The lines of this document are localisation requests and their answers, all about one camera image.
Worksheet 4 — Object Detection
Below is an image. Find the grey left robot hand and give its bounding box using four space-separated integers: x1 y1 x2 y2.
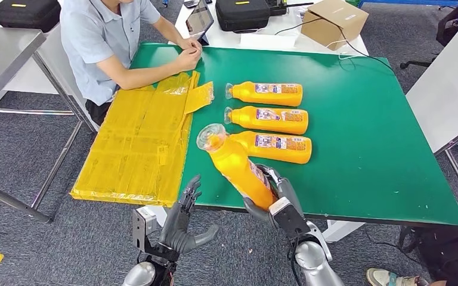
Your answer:
158 175 221 256

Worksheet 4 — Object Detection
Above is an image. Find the person's right hand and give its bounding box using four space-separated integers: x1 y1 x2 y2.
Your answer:
174 47 203 73

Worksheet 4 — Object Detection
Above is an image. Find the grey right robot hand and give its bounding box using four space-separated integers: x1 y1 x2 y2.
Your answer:
242 163 305 230

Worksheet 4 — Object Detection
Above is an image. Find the person's left hand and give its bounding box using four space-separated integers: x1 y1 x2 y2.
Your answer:
177 36 203 52

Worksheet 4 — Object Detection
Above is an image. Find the orange detergent bottle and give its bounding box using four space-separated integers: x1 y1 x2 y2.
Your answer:
225 80 304 108
228 130 313 165
196 123 278 211
223 105 310 136

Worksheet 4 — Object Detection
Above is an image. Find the dark tablet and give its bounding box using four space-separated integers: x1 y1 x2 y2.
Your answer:
184 0 215 46

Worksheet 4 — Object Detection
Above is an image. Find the white table leg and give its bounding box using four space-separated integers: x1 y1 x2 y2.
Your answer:
322 219 366 244
140 205 169 228

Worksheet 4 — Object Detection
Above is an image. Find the white desk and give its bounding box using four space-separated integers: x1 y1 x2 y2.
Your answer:
168 0 370 57

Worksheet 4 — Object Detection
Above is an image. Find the dark smartphone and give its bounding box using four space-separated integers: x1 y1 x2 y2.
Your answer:
183 0 214 10

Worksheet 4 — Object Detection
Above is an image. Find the black carrying case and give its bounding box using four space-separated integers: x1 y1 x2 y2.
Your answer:
215 0 271 32
0 0 62 33

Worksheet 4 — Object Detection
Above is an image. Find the yellow taped cardboard sheet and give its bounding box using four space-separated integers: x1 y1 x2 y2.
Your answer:
69 70 215 209

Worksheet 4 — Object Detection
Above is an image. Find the black radio device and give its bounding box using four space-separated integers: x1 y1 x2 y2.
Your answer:
266 0 315 17

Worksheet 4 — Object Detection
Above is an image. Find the white side table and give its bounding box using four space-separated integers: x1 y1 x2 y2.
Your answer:
404 11 458 202
4 21 100 133

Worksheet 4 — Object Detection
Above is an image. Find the brown cardboard box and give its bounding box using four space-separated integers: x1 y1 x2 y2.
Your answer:
301 0 370 51

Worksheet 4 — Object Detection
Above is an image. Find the black bag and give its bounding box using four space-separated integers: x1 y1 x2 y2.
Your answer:
397 199 458 277

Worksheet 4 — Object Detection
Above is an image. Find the grey steel table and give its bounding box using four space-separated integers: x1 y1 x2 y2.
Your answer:
0 25 100 224

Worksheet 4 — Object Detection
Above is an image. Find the blue steel rack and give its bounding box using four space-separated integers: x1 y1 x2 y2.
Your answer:
357 0 458 9

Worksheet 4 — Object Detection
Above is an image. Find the black office chair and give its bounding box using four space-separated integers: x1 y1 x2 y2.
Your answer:
400 0 458 70

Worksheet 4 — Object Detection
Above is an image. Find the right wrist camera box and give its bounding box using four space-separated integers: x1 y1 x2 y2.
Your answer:
268 196 312 241

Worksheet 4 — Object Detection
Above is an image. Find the white cable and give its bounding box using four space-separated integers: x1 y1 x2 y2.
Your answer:
326 37 368 62

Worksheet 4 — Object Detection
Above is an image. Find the black cable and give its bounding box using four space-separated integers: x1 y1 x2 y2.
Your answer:
274 15 397 75

